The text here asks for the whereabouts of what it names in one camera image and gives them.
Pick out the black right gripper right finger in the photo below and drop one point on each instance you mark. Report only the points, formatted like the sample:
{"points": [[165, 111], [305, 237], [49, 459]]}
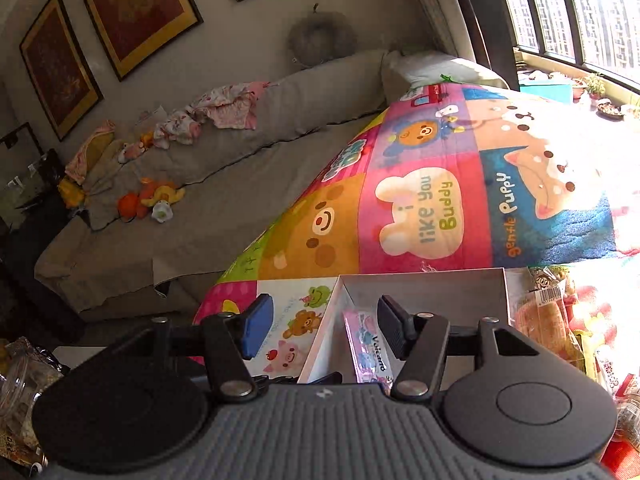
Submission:
{"points": [[397, 326]]}

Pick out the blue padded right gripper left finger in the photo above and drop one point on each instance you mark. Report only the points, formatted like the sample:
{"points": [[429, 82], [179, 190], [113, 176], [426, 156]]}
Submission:
{"points": [[250, 328]]}

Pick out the pink candy pack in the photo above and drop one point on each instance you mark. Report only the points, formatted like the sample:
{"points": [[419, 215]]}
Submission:
{"points": [[368, 349]]}

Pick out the pink cardboard box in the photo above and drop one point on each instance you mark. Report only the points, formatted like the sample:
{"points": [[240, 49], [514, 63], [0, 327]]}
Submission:
{"points": [[464, 297]]}

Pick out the clear wrapped bread snack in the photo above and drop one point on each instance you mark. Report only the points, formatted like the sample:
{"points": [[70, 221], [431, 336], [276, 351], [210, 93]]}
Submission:
{"points": [[543, 313]]}

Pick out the colourful cartoon play mat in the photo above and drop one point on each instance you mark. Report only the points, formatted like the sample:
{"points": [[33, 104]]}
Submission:
{"points": [[449, 177]]}

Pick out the orange plush toy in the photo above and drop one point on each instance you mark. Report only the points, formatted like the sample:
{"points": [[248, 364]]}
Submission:
{"points": [[155, 199]]}

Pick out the pink floral baby clothes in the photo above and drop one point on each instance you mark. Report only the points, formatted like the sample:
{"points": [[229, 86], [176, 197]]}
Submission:
{"points": [[228, 107]]}

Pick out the white pillow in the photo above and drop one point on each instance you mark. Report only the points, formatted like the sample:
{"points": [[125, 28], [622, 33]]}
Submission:
{"points": [[402, 73]]}

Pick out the grey neck pillow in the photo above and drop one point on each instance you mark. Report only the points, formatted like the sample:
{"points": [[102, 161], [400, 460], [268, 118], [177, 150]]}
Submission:
{"points": [[321, 37]]}

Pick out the pink flowers in pot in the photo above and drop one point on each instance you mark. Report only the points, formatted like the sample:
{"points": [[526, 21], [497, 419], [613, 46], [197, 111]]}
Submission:
{"points": [[595, 86]]}

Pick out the left gold framed picture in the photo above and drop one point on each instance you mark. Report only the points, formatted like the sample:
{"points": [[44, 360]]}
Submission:
{"points": [[58, 69]]}

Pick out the middle gold framed picture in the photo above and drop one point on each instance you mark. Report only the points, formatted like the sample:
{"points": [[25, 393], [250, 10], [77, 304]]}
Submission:
{"points": [[131, 31]]}

